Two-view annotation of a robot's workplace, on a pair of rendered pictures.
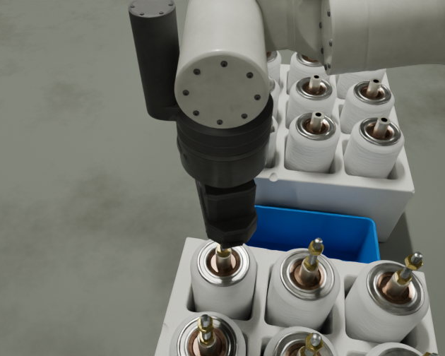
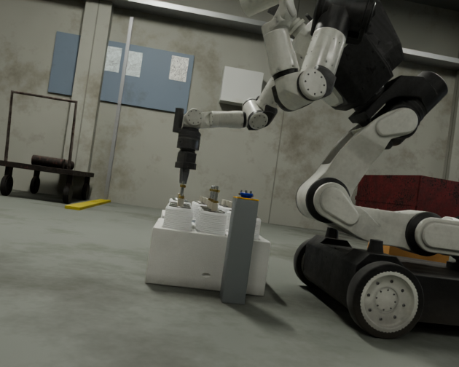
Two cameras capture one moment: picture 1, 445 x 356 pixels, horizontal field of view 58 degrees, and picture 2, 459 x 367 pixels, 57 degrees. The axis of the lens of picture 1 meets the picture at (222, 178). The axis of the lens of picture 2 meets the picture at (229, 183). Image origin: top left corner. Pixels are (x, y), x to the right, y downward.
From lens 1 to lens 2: 147 cm
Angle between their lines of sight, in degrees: 52
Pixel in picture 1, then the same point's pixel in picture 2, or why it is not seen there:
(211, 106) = (192, 119)
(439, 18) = (229, 114)
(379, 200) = not seen: hidden behind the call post
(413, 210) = not seen: hidden behind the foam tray
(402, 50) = (224, 119)
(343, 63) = (215, 120)
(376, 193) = not seen: hidden behind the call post
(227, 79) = (196, 113)
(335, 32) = (213, 114)
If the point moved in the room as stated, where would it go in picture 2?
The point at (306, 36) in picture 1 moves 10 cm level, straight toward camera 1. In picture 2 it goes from (207, 123) to (207, 119)
